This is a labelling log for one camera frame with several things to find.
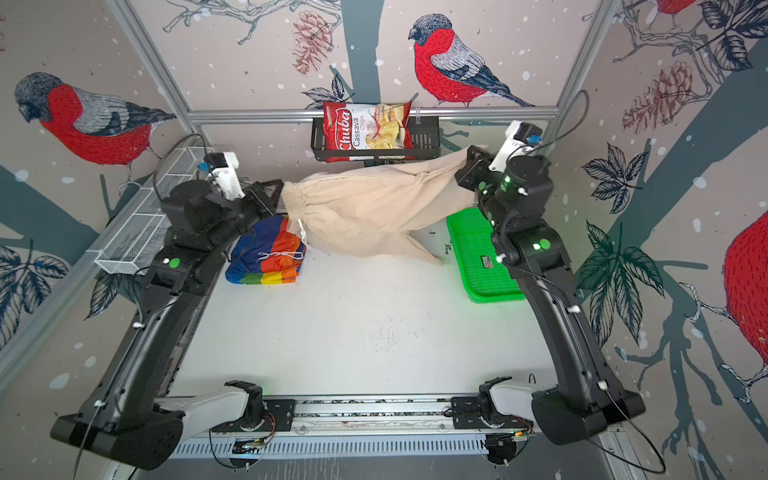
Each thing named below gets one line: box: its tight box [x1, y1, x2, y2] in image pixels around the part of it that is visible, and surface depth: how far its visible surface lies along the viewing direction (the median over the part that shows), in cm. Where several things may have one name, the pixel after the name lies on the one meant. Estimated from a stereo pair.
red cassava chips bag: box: [323, 101, 415, 163], surface depth 90 cm
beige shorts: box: [281, 146, 475, 266], surface depth 72 cm
